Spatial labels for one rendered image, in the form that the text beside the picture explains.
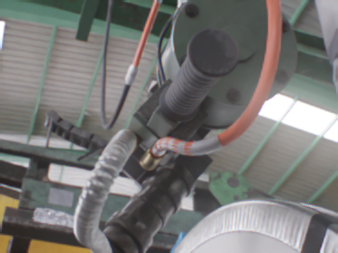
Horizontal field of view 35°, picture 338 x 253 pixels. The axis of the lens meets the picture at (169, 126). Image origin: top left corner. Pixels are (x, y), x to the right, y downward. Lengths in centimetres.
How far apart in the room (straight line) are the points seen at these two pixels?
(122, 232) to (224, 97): 21
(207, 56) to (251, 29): 20
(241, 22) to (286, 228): 24
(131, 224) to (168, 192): 7
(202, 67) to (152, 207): 29
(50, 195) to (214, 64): 129
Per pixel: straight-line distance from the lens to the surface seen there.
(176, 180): 69
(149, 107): 58
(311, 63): 396
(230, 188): 187
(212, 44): 43
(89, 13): 338
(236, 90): 58
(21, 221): 161
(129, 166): 79
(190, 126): 58
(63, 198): 168
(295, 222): 62
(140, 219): 66
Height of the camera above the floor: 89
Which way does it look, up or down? 41 degrees up
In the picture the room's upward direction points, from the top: straight up
